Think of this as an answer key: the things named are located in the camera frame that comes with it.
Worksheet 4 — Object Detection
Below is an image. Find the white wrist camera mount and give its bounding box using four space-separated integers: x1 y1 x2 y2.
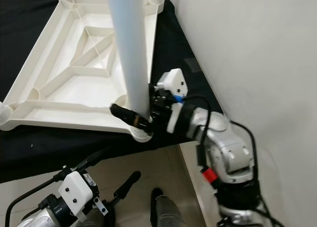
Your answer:
58 171 98 223
156 68 189 135

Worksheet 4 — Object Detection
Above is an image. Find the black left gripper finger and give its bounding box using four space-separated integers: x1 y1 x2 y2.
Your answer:
73 149 106 172
111 171 142 204

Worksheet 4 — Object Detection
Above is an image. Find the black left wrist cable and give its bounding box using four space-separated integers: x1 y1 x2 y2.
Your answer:
5 174 68 227

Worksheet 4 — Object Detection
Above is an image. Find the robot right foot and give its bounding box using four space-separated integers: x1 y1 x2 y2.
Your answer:
151 188 191 227

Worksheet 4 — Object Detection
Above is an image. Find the grey tape strip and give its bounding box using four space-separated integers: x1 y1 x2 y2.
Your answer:
186 59 202 72

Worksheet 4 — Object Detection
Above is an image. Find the black table cloth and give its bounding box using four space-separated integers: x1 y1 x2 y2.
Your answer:
0 0 223 183

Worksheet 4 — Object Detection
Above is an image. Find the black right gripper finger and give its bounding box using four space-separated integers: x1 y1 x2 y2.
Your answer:
110 103 153 132

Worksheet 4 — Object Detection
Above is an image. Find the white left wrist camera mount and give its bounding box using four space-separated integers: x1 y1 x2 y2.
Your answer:
58 171 98 223

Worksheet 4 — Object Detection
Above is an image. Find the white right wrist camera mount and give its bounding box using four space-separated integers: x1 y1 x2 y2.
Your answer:
156 68 189 135

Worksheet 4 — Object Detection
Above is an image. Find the white plastic children table top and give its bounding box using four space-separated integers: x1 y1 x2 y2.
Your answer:
0 0 166 142

